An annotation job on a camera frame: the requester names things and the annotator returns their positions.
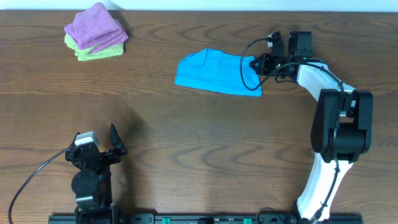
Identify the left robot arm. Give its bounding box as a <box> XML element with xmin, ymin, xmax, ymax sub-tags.
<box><xmin>65</xmin><ymin>124</ymin><xmax>127</xmax><ymax>212</ymax></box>

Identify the left black cable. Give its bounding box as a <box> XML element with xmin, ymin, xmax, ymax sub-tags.
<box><xmin>8</xmin><ymin>147</ymin><xmax>71</xmax><ymax>224</ymax></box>

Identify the folded purple cloth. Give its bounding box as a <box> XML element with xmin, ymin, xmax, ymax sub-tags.
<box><xmin>64</xmin><ymin>2</ymin><xmax>128</xmax><ymax>53</ymax></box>

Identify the right black cable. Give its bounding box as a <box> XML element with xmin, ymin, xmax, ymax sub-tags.
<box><xmin>239</xmin><ymin>37</ymin><xmax>346</xmax><ymax>218</ymax></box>

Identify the folded green cloth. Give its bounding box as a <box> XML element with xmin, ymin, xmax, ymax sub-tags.
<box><xmin>64</xmin><ymin>34</ymin><xmax>124</xmax><ymax>61</ymax></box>

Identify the black cable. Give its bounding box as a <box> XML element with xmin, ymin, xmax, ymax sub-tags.
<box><xmin>8</xmin><ymin>147</ymin><xmax>71</xmax><ymax>224</ymax></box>
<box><xmin>239</xmin><ymin>37</ymin><xmax>346</xmax><ymax>218</ymax></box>

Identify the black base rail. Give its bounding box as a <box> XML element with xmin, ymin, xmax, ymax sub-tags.
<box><xmin>48</xmin><ymin>213</ymin><xmax>364</xmax><ymax>224</ymax></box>

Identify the blue microfiber cloth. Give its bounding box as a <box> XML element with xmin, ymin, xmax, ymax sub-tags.
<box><xmin>175</xmin><ymin>48</ymin><xmax>262</xmax><ymax>97</ymax></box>

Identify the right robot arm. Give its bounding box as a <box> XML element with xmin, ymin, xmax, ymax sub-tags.
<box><xmin>249</xmin><ymin>31</ymin><xmax>373</xmax><ymax>223</ymax></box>

